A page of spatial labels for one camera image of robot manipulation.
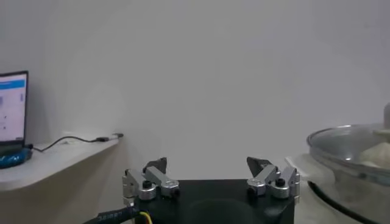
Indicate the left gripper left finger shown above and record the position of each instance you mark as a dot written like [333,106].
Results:
[158,179]

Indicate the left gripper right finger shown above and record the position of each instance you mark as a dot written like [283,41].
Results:
[265,176]

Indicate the white steamed baozi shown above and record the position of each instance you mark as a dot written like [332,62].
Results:
[376,155]

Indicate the white electric cooker base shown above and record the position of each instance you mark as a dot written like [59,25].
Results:
[301,170]

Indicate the white side table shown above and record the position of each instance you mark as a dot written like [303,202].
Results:
[61,158]

